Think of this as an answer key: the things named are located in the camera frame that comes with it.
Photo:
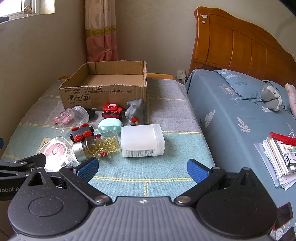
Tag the pink pillow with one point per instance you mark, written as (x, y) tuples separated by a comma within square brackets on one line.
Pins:
[(291, 97)]

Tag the capsule bottle with silver cap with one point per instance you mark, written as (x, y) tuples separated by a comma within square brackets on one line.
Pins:
[(104, 146)]

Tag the dark cloth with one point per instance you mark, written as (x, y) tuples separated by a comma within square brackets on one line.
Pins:
[(3, 19)]

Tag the blue floral bed sheet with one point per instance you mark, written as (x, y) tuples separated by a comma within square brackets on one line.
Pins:
[(231, 139)]

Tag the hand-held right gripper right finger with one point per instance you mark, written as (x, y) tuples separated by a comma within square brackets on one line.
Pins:
[(196, 171)]

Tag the clear plastic jar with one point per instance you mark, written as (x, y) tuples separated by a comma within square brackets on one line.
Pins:
[(79, 113)]

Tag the wooden headboard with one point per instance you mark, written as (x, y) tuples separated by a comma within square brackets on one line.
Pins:
[(242, 41)]

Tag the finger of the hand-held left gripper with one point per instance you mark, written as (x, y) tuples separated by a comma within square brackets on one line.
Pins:
[(23, 162), (1, 143)]

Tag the pink charm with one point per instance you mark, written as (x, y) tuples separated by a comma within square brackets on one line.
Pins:
[(62, 117)]

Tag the grey elephant toy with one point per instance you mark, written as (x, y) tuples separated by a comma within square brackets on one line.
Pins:
[(135, 113)]

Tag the blue floral pillow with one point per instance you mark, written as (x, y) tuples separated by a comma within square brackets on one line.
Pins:
[(245, 85)]

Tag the black red-wheeled toy train car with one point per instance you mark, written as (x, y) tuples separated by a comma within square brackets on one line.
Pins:
[(81, 133)]

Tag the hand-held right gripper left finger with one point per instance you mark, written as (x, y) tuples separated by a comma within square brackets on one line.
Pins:
[(86, 169)]

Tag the large headboard sticker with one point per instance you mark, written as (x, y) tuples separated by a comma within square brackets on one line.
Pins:
[(203, 16)]

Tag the wooden table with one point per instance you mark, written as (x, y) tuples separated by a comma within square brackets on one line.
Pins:
[(159, 75)]

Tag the mint green case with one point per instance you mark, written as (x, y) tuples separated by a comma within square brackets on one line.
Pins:
[(109, 125)]

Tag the clear round tub red label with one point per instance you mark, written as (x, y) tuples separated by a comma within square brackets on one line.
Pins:
[(57, 150)]

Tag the grey plush toy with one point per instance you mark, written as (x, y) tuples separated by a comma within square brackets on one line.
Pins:
[(270, 97)]

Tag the red folding fan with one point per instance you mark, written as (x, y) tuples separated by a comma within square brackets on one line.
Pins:
[(284, 138)]

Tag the yellow paper slip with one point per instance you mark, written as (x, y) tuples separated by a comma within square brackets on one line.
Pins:
[(44, 144)]

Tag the dark smartphone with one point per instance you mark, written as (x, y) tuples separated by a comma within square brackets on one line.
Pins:
[(283, 215)]

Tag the window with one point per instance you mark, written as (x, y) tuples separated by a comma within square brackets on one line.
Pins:
[(34, 5)]

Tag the red toy train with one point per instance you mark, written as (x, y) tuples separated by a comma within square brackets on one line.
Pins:
[(112, 110)]

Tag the small round clock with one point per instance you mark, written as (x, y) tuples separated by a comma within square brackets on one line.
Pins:
[(27, 10)]

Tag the white wall socket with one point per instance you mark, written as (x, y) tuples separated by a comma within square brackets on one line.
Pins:
[(181, 74)]

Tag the pink curtain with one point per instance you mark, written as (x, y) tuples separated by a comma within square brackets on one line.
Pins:
[(101, 30)]

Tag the cardboard box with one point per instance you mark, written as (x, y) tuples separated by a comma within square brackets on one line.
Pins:
[(104, 92)]

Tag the white plastic bottle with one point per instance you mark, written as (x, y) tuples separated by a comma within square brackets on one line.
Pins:
[(142, 141)]

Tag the grey teal checked blanket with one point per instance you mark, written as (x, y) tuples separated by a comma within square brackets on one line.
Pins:
[(150, 173)]

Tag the stack of papers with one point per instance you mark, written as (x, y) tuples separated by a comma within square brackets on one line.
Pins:
[(277, 160)]

